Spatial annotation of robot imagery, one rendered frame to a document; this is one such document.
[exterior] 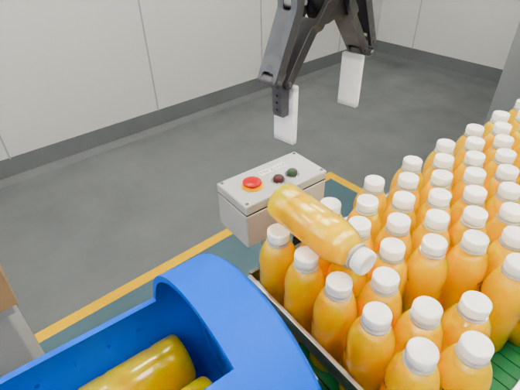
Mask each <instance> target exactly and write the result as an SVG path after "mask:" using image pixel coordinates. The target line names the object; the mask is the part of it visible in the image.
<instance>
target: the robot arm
mask: <svg viewBox="0 0 520 390"><path fill-rule="evenodd" d="M306 14H307V16H308V18H307V17H305V15H306ZM333 20H335V23H336V24H337V28H338V29H339V31H340V34H341V36H342V39H343V41H344V44H345V46H346V47H347V51H344V52H343V53H342V61H341V69H340V83H339V91H338V99H337V102H338V103H340V104H345V105H347V106H350V107H353V108H356V107H357V106H358V102H359V96H360V90H361V79H362V74H363V67H364V55H366V56H371V55H372V54H373V52H374V47H372V46H374V45H375V44H376V33H375V19H374V12H373V4H372V0H278V5H277V9H276V13H275V18H274V21H273V24H272V28H271V32H270V34H269V39H268V42H267V45H266V48H265V53H264V56H263V59H262V64H261V67H260V70H259V73H258V79H257V80H258V83H259V84H262V85H265V86H268V87H271V88H272V112H273V114H274V138H276V139H279V140H281V141H284V142H287V143H289V144H291V145H294V144H296V134H297V115H298V95H299V87H298V86H297V85H295V84H294V82H295V80H296V78H297V75H298V73H299V71H300V69H301V67H302V65H303V62H304V60H305V59H306V56H307V54H308V52H309V50H310V47H311V46H312V43H313V41H314V39H315V37H316V35H317V33H318V32H321V31H322V30H323V28H324V26H325V25H326V24H328V23H331V22H332V21H333ZM364 33H367V35H365V34H364ZM348 51H349V52H348ZM285 74H286V77H285Z"/></svg>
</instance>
